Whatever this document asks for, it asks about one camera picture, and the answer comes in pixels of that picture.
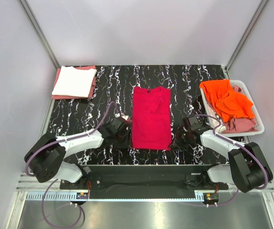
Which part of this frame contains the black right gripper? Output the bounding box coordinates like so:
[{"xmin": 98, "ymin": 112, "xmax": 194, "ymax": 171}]
[{"xmin": 167, "ymin": 127, "xmax": 192, "ymax": 152}]

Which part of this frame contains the crimson red t-shirt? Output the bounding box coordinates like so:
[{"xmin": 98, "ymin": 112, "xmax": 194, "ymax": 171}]
[{"xmin": 132, "ymin": 87, "xmax": 172, "ymax": 150}]

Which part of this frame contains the orange t-shirt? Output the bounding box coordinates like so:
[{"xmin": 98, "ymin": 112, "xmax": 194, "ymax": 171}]
[{"xmin": 200, "ymin": 79, "xmax": 255, "ymax": 122}]

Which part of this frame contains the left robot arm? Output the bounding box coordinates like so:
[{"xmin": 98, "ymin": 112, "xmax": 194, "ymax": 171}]
[{"xmin": 24, "ymin": 115, "xmax": 131, "ymax": 189}]

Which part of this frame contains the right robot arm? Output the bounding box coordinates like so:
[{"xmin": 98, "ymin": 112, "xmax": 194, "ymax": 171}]
[{"xmin": 169, "ymin": 115, "xmax": 273, "ymax": 193}]

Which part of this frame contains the white printed t-shirt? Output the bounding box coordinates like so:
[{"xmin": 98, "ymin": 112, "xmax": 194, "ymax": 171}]
[{"xmin": 208, "ymin": 106, "xmax": 226, "ymax": 134}]

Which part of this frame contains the dusty pink t-shirt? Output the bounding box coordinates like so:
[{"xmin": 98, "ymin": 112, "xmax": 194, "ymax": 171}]
[{"xmin": 221, "ymin": 85, "xmax": 256, "ymax": 134}]

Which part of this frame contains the folded white t-shirt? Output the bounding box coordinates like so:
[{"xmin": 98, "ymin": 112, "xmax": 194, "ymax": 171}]
[{"xmin": 51, "ymin": 66, "xmax": 97, "ymax": 98}]

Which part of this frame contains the white plastic laundry basket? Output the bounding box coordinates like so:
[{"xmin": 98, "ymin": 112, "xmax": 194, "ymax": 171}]
[{"xmin": 199, "ymin": 79, "xmax": 264, "ymax": 137}]

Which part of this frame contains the folded pink t-shirt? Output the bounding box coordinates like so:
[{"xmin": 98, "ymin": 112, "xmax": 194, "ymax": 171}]
[{"xmin": 51, "ymin": 65, "xmax": 97, "ymax": 100}]

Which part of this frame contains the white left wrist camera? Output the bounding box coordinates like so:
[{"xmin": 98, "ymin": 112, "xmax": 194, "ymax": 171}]
[{"xmin": 121, "ymin": 115, "xmax": 131, "ymax": 123}]

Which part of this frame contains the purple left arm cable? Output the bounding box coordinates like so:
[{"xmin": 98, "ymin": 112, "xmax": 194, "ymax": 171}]
[{"xmin": 25, "ymin": 101, "xmax": 116, "ymax": 227}]

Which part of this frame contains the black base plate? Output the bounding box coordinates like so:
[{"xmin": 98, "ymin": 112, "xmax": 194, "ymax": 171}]
[{"xmin": 69, "ymin": 165, "xmax": 224, "ymax": 189}]

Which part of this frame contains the aluminium front rail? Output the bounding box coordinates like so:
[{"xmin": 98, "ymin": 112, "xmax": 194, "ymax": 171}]
[{"xmin": 15, "ymin": 173, "xmax": 274, "ymax": 203}]

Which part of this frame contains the aluminium corner post left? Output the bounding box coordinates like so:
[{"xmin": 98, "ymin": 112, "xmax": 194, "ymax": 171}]
[{"xmin": 18, "ymin": 0, "xmax": 61, "ymax": 69}]

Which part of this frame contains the aluminium corner post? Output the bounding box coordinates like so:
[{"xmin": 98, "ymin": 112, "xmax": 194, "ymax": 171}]
[
  {"xmin": 224, "ymin": 0, "xmax": 270, "ymax": 72},
  {"xmin": 18, "ymin": 0, "xmax": 61, "ymax": 69}
]

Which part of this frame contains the aluminium corner post right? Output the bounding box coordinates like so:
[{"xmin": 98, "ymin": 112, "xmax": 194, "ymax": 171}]
[{"xmin": 224, "ymin": 0, "xmax": 270, "ymax": 72}]

